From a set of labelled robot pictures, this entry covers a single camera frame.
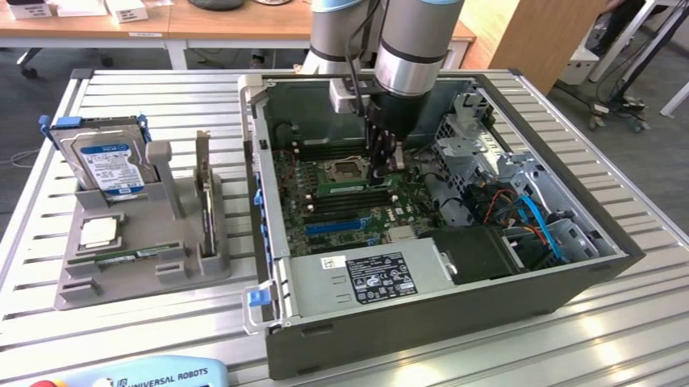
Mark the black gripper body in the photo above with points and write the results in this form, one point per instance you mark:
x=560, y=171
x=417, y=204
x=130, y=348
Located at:
x=397, y=113

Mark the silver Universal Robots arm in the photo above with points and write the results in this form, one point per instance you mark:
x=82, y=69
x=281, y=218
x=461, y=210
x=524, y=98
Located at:
x=409, y=48

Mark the green RAM stick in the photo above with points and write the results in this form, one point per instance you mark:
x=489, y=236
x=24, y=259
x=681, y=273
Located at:
x=350, y=188
x=129, y=255

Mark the black RAM slot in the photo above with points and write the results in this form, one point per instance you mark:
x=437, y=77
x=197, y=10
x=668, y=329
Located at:
x=353, y=201
x=353, y=196
x=353, y=206

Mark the CPU socket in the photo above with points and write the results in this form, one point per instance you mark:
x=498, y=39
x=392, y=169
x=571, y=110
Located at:
x=345, y=169

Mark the metal disk bay cage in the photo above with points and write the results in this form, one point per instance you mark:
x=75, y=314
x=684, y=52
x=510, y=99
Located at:
x=473, y=145

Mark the green motherboard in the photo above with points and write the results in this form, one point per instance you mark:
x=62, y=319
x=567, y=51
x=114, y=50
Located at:
x=345, y=213

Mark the silver chipset heat sink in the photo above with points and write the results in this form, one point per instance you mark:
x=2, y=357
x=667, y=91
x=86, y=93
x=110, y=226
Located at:
x=404, y=233

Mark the blue expansion slot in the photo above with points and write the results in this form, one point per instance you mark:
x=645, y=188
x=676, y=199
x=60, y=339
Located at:
x=334, y=228

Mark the blue card retention bar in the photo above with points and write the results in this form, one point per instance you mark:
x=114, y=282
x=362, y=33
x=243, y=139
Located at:
x=259, y=209

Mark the grey power supply unit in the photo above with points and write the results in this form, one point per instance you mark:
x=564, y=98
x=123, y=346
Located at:
x=366, y=278

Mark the wooden cabinet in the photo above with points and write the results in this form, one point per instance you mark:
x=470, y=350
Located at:
x=538, y=40

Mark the graphics card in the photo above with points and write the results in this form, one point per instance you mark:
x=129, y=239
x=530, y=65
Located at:
x=207, y=193

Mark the open black PC case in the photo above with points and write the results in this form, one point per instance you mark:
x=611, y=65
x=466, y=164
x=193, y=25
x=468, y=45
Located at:
x=430, y=306

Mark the wooden office desk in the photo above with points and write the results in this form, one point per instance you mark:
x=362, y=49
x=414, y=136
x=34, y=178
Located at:
x=226, y=24

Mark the blue case latch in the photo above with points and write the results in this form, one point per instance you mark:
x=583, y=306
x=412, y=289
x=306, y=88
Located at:
x=257, y=297

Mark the hard disk with blue label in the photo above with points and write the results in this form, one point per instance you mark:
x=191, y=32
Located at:
x=107, y=165

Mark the grey parts rack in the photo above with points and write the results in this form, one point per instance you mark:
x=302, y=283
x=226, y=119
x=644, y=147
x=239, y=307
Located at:
x=146, y=278

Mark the silver CPU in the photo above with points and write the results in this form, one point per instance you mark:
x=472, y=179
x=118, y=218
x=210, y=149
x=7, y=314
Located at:
x=101, y=234

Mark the white cardboard box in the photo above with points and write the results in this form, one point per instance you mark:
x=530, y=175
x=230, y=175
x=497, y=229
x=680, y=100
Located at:
x=31, y=9
x=127, y=11

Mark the blue disk caddy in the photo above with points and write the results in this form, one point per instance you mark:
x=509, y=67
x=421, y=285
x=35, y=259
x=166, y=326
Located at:
x=70, y=123

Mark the office chair base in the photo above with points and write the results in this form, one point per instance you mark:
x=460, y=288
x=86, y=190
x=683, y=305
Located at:
x=64, y=58

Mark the Universal Robots teach pendant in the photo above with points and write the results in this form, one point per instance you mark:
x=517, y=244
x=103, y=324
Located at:
x=141, y=373

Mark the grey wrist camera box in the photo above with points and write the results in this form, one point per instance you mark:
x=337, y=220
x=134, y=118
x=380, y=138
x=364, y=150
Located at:
x=342, y=96

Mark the white table frame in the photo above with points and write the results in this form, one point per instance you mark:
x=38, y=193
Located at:
x=663, y=44

